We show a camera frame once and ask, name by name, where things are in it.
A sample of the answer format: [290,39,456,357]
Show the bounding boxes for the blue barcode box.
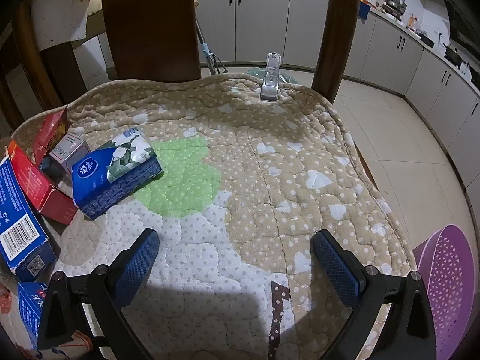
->
[0,157,58,276]

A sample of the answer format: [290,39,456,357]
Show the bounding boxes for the grey kitchen base cabinets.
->
[193,0,480,192]

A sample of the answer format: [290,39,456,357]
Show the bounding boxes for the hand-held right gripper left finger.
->
[37,228,160,360]

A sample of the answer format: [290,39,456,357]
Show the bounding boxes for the wooden table white cover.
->
[0,0,107,121]

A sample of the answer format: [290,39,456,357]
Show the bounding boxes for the long red box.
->
[7,139,79,226]

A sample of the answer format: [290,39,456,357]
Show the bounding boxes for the metal spice rack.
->
[380,0,407,17]

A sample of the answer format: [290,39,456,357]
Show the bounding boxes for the brown wooden chair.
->
[100,0,379,196]

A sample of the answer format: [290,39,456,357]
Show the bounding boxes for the black range hood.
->
[444,0,480,46]

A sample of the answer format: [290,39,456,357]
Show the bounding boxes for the small white box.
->
[49,133,92,175]

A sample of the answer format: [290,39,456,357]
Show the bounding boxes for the teal plastic bag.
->
[245,67,297,83]

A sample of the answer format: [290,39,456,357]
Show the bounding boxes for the purple perforated basket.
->
[412,224,480,360]

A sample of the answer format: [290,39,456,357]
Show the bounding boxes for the red packet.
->
[32,106,70,164]

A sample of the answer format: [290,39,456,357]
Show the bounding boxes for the blue floral tissue pack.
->
[71,127,164,220]

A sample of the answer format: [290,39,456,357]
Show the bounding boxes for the small blue box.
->
[18,281,49,349]

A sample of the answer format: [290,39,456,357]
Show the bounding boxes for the clear plastic clip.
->
[259,53,281,102]

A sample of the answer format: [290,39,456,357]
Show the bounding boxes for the quilted heart-print chair cushion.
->
[11,73,419,360]

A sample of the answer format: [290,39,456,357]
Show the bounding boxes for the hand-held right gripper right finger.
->
[312,229,437,360]

